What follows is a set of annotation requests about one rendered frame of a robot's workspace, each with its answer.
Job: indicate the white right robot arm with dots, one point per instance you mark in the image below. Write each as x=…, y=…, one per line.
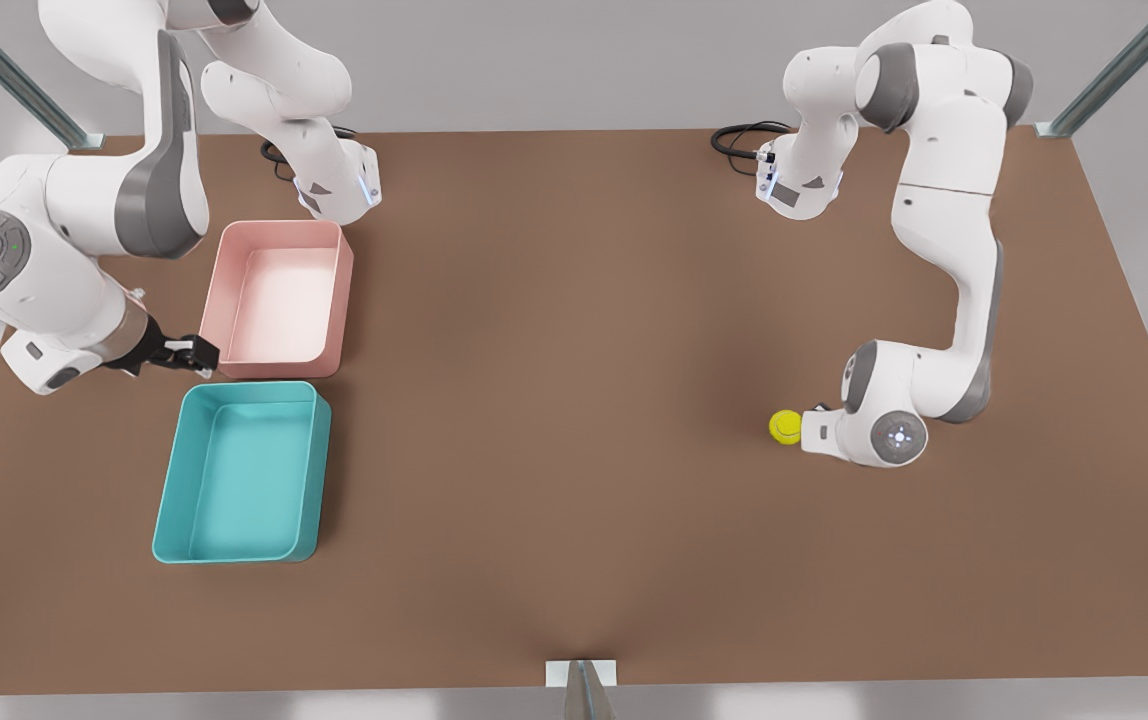
x=64, y=210

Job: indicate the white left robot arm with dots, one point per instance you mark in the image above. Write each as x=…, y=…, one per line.
x=944, y=150

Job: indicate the pink rectangular tray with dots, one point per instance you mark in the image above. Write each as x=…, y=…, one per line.
x=279, y=300

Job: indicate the teal rectangular tray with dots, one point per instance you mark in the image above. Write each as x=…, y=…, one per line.
x=244, y=470

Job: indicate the yellow tennis ball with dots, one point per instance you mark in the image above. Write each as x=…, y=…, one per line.
x=784, y=427

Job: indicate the silver frame post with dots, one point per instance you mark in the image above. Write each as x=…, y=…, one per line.
x=1114, y=70
x=14, y=75
x=584, y=688

